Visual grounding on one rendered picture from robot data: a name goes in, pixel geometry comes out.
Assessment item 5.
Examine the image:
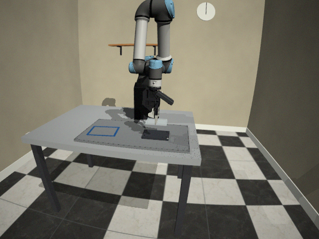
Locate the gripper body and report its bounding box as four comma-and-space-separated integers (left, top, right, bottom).
145, 87, 161, 108

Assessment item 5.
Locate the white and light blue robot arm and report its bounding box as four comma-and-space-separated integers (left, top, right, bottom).
129, 0, 175, 88

